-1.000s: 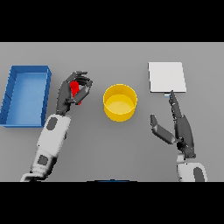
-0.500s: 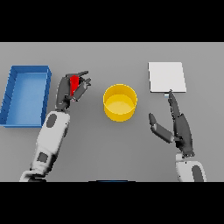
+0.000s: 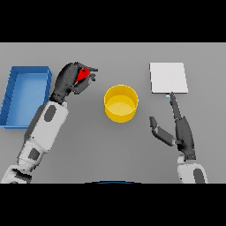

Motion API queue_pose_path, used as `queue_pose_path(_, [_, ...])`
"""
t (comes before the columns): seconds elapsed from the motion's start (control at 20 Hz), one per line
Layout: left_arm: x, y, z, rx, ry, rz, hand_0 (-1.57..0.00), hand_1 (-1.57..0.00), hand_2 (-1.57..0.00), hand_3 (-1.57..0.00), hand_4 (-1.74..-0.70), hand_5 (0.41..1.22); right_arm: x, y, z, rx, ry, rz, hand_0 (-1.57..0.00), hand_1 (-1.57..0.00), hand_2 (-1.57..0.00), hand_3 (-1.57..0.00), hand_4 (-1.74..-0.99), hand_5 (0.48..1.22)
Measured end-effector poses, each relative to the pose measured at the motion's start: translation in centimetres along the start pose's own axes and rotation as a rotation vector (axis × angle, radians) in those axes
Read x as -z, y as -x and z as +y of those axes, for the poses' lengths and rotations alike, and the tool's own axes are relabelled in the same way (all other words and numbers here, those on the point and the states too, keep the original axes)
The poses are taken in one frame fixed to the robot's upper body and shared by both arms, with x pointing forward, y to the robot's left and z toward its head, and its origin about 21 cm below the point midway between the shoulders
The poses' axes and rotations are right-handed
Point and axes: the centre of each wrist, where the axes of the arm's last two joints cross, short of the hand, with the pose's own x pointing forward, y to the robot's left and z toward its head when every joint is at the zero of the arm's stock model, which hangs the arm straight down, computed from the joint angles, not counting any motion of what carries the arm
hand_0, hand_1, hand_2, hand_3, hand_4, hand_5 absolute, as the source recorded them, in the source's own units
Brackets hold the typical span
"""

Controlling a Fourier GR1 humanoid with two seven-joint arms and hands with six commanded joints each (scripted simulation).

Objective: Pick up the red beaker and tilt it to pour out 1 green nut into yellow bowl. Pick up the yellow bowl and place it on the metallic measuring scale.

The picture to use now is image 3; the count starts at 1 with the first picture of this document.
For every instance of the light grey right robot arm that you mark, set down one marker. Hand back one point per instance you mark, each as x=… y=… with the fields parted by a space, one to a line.
x=191 y=172

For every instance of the red beaker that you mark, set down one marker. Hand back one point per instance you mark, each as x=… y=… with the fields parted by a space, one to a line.
x=83 y=73

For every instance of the blue tray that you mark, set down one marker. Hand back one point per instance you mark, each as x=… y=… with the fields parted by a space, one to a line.
x=23 y=97

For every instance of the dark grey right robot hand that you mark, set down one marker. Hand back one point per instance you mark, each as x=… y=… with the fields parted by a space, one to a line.
x=184 y=133

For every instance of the pale square scale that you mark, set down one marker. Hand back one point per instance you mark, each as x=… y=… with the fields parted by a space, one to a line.
x=168 y=77

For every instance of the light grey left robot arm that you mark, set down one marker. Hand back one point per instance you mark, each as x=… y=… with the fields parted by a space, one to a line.
x=38 y=135

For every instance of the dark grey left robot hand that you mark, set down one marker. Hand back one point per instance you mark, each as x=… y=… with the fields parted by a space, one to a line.
x=65 y=79

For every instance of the yellow bowl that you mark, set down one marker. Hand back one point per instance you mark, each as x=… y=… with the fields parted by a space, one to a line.
x=121 y=103

